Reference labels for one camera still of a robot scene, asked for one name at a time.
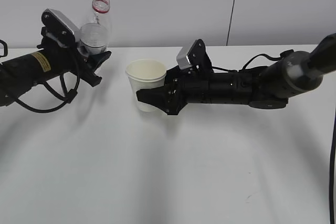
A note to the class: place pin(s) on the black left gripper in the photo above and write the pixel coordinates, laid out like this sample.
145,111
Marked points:
52,60

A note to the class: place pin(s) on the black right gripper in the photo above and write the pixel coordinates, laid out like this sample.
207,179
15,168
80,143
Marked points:
182,86

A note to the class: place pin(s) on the white paper cup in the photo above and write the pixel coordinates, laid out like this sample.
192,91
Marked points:
145,74

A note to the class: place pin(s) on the clear Nongfu Spring water bottle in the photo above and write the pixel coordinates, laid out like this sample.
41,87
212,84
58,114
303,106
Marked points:
95,29

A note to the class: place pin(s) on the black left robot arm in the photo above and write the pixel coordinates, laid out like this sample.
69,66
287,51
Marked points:
20,74

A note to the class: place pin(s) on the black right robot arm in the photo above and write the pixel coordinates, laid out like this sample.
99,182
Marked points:
270,87

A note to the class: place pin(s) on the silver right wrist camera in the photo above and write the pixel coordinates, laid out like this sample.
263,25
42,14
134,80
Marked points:
193,55

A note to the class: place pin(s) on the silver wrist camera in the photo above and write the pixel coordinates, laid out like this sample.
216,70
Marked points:
60,28
193,55

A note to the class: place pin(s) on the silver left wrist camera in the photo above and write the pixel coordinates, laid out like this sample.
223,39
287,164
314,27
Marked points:
60,28

